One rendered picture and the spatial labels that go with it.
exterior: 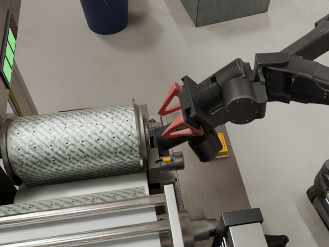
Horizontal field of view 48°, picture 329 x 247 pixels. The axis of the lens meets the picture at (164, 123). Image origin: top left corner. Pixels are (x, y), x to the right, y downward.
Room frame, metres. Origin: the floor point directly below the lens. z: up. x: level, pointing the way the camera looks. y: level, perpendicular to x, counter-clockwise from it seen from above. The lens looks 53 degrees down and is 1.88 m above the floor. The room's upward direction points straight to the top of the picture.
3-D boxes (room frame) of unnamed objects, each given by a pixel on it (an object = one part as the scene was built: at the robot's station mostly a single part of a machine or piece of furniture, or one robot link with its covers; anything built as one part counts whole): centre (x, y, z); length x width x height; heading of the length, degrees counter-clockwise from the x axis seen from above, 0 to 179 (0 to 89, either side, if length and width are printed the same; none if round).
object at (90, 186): (0.30, 0.16, 1.18); 0.26 x 0.12 x 0.12; 99
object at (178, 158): (0.42, -0.03, 1.18); 0.04 x 0.02 x 0.04; 9
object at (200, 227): (0.20, -0.07, 1.34); 0.06 x 0.03 x 0.03; 99
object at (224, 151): (0.63, -0.16, 0.91); 0.07 x 0.07 x 0.02; 9
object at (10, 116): (0.40, 0.30, 1.25); 0.15 x 0.01 x 0.15; 9
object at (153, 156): (0.41, 0.01, 1.05); 0.06 x 0.05 x 0.31; 99
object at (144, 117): (0.44, 0.04, 1.25); 0.07 x 0.02 x 0.07; 9
